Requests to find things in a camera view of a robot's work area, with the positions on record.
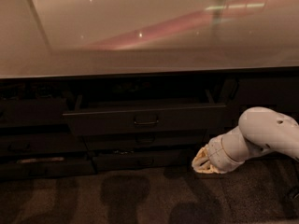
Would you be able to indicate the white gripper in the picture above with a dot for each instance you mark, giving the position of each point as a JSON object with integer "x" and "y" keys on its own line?
{"x": 215, "y": 154}

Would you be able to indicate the dark grey drawer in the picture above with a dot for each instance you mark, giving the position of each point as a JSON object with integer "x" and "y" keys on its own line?
{"x": 33, "y": 112}
{"x": 15, "y": 171}
{"x": 141, "y": 160}
{"x": 144, "y": 116}
{"x": 139, "y": 140}
{"x": 41, "y": 143}

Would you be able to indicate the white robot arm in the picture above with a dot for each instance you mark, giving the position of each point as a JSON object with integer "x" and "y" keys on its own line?
{"x": 259, "y": 131}

